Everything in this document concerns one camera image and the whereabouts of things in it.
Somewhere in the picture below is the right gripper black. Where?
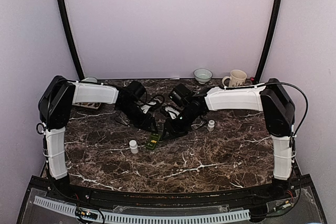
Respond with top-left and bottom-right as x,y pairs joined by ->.
162,108 -> 201,141

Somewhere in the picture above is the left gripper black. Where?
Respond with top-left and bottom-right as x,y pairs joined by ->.
118,102 -> 159,134

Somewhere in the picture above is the green weekly pill organizer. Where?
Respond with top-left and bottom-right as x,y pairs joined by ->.
145,133 -> 161,151

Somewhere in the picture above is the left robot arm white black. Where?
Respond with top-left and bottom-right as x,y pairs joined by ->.
37,76 -> 158,180

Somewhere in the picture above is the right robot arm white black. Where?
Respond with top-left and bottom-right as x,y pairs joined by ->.
161,78 -> 299,200

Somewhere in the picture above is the white pill bottle front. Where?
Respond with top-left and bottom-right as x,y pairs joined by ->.
129,140 -> 139,154

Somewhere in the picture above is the patterned coaster under bowl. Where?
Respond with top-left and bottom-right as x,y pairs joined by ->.
73,102 -> 101,110

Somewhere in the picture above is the pale green bowl right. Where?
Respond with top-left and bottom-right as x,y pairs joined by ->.
193,69 -> 213,84

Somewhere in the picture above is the pale green bowl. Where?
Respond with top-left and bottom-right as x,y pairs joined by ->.
81,77 -> 98,83
193,69 -> 213,84

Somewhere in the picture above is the pale green bowl left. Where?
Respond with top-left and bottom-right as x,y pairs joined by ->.
81,77 -> 98,83

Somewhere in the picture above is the cream ceramic mug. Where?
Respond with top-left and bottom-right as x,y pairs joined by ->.
222,69 -> 247,87

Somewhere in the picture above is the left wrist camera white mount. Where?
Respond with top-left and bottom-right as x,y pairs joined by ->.
140,94 -> 165,113

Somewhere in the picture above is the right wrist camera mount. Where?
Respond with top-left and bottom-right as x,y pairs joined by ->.
160,105 -> 181,119

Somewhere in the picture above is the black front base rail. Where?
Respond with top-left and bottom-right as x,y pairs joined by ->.
59,183 -> 275,208

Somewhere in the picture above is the white slotted cable duct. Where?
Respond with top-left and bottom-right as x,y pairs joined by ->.
34,196 -> 250,223

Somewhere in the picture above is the left black frame post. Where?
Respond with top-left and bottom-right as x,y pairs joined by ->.
57,0 -> 85,80

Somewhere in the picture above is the black frame post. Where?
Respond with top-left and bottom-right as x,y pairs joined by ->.
251,0 -> 281,84
57,0 -> 85,80

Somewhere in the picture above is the right black frame post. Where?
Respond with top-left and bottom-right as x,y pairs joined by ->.
251,0 -> 281,84

